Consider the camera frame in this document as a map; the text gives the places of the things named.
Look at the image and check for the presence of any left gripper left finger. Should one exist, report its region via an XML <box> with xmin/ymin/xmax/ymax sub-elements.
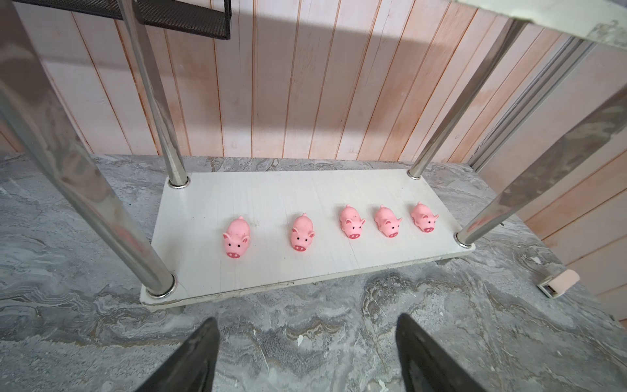
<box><xmin>137</xmin><ymin>318</ymin><xmax>220</xmax><ymax>391</ymax></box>

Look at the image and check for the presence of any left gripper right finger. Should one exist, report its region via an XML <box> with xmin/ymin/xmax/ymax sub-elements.
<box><xmin>395</xmin><ymin>314</ymin><xmax>485</xmax><ymax>392</ymax></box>

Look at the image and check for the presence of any pink pig toy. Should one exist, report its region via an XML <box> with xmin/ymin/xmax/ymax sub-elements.
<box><xmin>411</xmin><ymin>203</ymin><xmax>439</xmax><ymax>233</ymax></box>
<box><xmin>223</xmin><ymin>217</ymin><xmax>251</xmax><ymax>259</ymax></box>
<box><xmin>375</xmin><ymin>205</ymin><xmax>403</xmax><ymax>238</ymax></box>
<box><xmin>340</xmin><ymin>204</ymin><xmax>365</xmax><ymax>239</ymax></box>
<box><xmin>291</xmin><ymin>213</ymin><xmax>315</xmax><ymax>252</ymax></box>

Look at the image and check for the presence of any white two-tier shelf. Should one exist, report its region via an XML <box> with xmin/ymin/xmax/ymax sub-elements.
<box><xmin>0</xmin><ymin>0</ymin><xmax>627</xmax><ymax>310</ymax></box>

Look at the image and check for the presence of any pink small toy right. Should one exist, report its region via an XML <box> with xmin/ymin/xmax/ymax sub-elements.
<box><xmin>537</xmin><ymin>269</ymin><xmax>581</xmax><ymax>299</ymax></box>

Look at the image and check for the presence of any black mesh basket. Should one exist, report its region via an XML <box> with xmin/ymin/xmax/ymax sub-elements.
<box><xmin>18</xmin><ymin>0</ymin><xmax>232</xmax><ymax>40</ymax></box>

